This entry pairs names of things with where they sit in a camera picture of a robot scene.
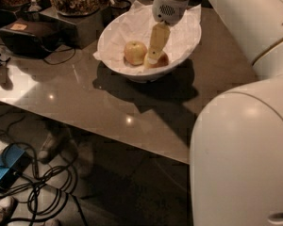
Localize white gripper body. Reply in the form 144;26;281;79
152;0;190;25

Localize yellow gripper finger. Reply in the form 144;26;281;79
147;22;171;64

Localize yellow-red apple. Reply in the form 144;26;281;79
143;52;169;69
124;40;147;66

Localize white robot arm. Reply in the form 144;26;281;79
153;0;283;226

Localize white bowl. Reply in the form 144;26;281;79
97;4;202;83

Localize white paper liner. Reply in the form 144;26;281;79
92;0;202;76

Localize black cup with spoon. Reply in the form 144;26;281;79
100;0;131;25

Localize dark square jar stand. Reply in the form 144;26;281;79
40;7;104;49

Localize black box device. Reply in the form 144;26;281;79
0;19;60;58

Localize metal scoop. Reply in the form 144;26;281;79
28;0;42;12

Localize white shoe under table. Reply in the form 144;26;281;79
38;131;68;164

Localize blue box on floor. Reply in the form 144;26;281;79
0;144;29;193

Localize white shoe lower left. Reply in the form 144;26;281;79
0;196;16;226

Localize black cable on table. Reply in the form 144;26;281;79
42;45;77;66

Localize black floor cables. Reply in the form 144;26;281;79
0;110;89;226

